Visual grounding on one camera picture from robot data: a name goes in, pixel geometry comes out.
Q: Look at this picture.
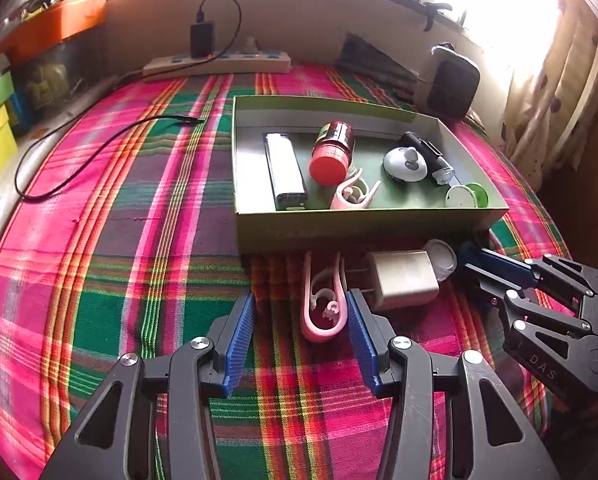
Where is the dark folded cloth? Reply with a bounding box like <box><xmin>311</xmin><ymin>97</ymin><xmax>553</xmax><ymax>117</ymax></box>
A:
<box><xmin>335</xmin><ymin>31</ymin><xmax>424</xmax><ymax>106</ymax></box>

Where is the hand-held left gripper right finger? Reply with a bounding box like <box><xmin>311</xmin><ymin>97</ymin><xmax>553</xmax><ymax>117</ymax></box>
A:
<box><xmin>346</xmin><ymin>288</ymin><xmax>562</xmax><ymax>480</ymax></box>

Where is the red lid bottle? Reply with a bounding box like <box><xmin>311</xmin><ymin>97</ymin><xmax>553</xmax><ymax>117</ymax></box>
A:
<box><xmin>309</xmin><ymin>121</ymin><xmax>354</xmax><ymax>186</ymax></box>

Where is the orange tray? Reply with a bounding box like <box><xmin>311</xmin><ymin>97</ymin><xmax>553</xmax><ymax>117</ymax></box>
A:
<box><xmin>0</xmin><ymin>0</ymin><xmax>108</xmax><ymax>63</ymax></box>

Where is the cream dotted curtain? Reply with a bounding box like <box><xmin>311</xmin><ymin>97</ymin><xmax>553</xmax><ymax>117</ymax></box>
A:
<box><xmin>499</xmin><ymin>0</ymin><xmax>598</xmax><ymax>181</ymax></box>

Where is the white round knob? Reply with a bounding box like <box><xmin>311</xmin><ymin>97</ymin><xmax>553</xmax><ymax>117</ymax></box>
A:
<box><xmin>383</xmin><ymin>145</ymin><xmax>428</xmax><ymax>183</ymax></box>

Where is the black hook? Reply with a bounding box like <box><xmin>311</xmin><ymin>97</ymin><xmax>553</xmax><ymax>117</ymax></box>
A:
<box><xmin>421</xmin><ymin>2</ymin><xmax>452</xmax><ymax>31</ymax></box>

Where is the blue box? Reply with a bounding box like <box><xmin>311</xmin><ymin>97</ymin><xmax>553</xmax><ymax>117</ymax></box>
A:
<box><xmin>9</xmin><ymin>90</ymin><xmax>34</xmax><ymax>131</ymax></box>

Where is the green cardboard box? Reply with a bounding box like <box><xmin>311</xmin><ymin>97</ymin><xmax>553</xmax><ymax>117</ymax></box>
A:
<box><xmin>231</xmin><ymin>95</ymin><xmax>510</xmax><ymax>254</ymax></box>

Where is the white power strip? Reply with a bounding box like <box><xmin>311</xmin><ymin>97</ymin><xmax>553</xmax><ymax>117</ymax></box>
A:
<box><xmin>143</xmin><ymin>50</ymin><xmax>292</xmax><ymax>82</ymax></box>

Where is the black flashlight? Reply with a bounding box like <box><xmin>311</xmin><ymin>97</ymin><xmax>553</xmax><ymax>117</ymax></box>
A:
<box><xmin>400</xmin><ymin>131</ymin><xmax>454</xmax><ymax>186</ymax></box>

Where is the white power bank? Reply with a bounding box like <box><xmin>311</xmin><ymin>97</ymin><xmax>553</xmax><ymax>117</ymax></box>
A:
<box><xmin>264</xmin><ymin>132</ymin><xmax>308</xmax><ymax>211</ymax></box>

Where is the pink plastic clip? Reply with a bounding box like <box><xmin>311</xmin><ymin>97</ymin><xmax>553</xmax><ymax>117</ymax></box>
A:
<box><xmin>330</xmin><ymin>167</ymin><xmax>382</xmax><ymax>211</ymax></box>
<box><xmin>299</xmin><ymin>251</ymin><xmax>348</xmax><ymax>343</ymax></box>

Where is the green tape spool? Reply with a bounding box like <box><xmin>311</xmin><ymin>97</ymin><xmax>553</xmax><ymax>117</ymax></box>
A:
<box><xmin>445</xmin><ymin>182</ymin><xmax>490</xmax><ymax>209</ymax></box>

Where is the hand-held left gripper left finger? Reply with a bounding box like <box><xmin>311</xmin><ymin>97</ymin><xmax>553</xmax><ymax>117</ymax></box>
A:
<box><xmin>39</xmin><ymin>291</ymin><xmax>257</xmax><ymax>480</ymax></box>

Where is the black white speaker box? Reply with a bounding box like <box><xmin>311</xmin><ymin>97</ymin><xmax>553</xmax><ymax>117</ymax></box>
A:
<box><xmin>414</xmin><ymin>42</ymin><xmax>481</xmax><ymax>121</ymax></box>

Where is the white charger adapter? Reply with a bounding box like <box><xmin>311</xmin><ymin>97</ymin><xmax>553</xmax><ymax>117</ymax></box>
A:
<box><xmin>361</xmin><ymin>250</ymin><xmax>440</xmax><ymax>312</ymax></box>

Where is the person's right hand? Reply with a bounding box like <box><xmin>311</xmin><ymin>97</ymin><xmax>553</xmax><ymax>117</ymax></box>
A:
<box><xmin>554</xmin><ymin>387</ymin><xmax>598</xmax><ymax>428</ymax></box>

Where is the clear plastic storage bin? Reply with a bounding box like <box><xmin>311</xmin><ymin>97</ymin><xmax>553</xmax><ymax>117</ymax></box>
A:
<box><xmin>14</xmin><ymin>35</ymin><xmax>107</xmax><ymax>126</ymax></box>

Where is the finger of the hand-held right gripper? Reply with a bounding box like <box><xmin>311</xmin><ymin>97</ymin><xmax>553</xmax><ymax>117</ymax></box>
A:
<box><xmin>471</xmin><ymin>280</ymin><xmax>598</xmax><ymax>343</ymax></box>
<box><xmin>458</xmin><ymin>241</ymin><xmax>598</xmax><ymax>306</ymax></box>

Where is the black charging cable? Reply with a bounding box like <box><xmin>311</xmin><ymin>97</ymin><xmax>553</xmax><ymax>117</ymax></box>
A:
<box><xmin>15</xmin><ymin>0</ymin><xmax>242</xmax><ymax>202</ymax></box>

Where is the black charger adapter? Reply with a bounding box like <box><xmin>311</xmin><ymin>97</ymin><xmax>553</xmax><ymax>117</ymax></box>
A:
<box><xmin>190</xmin><ymin>21</ymin><xmax>216</xmax><ymax>60</ymax></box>

